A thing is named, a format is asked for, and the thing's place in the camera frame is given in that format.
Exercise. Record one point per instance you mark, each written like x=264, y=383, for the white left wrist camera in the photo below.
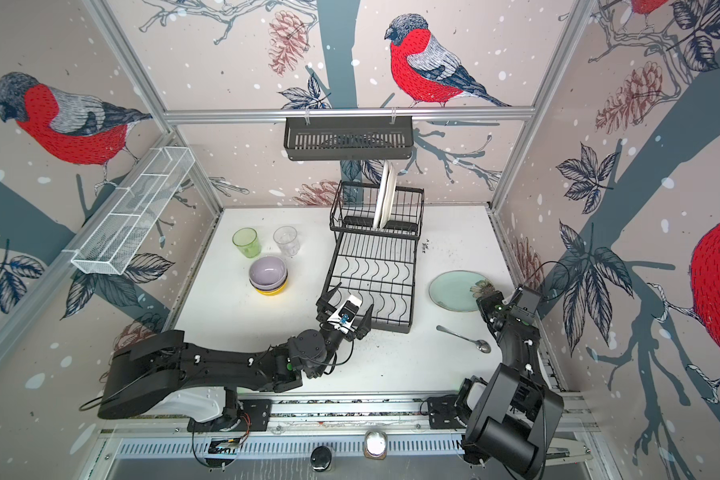
x=344, y=318

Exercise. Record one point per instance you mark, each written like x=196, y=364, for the lilac ceramic bowl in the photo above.
x=268, y=273

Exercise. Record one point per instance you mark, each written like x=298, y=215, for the green floral plate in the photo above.
x=458, y=290

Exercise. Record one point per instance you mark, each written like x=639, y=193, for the cream plate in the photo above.
x=389, y=197

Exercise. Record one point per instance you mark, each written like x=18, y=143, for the clear glass cup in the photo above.
x=287, y=240

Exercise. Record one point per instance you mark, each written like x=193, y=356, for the silver round button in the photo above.
x=375, y=445

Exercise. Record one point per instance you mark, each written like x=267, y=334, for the silver metal spoon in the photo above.
x=482, y=345

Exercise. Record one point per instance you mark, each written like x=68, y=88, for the yellow bowl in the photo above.
x=272, y=292

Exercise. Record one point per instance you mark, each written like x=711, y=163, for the grey stapler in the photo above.
x=564, y=451

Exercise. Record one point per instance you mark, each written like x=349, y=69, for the green glass cup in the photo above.
x=246, y=240

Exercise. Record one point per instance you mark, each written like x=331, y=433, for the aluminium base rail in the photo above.
x=292, y=426

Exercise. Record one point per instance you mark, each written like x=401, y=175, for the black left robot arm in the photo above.
x=145, y=374

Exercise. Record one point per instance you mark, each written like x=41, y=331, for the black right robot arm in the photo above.
x=517, y=414

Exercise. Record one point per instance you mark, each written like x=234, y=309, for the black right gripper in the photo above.
x=487, y=302

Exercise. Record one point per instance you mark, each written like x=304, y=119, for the white mesh wall shelf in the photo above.
x=117, y=238

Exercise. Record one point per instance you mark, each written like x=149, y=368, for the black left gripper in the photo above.
x=363, y=329

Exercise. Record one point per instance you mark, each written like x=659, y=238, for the black two-tier dish rack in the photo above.
x=376, y=263

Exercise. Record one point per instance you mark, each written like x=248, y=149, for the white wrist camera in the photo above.
x=524, y=302
x=344, y=318

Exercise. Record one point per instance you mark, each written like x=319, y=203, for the strawberry pattern plate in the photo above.
x=381, y=194

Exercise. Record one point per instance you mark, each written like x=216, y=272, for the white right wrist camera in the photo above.
x=524, y=302

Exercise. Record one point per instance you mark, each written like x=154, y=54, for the black hanging wall basket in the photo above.
x=349, y=138

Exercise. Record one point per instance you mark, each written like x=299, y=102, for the black round knob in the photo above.
x=321, y=459

